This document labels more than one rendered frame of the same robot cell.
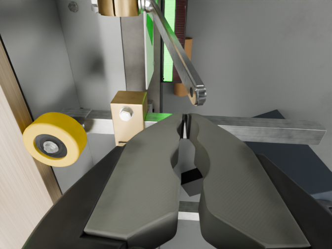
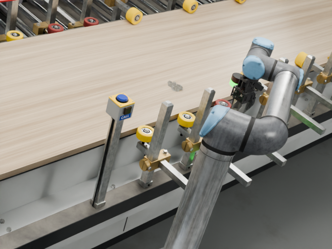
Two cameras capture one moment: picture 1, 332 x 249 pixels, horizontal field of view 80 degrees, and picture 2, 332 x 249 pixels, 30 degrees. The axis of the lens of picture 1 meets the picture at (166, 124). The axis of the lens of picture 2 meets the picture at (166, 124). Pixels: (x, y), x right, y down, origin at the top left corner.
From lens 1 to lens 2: 2.75 m
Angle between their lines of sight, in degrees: 82
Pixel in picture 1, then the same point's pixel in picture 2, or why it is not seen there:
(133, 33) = not seen: hidden behind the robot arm
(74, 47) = (172, 150)
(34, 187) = not seen: hidden behind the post
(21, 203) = (148, 112)
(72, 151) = (191, 120)
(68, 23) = (180, 147)
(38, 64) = (174, 129)
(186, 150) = not seen: outside the picture
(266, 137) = (234, 169)
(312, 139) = (246, 179)
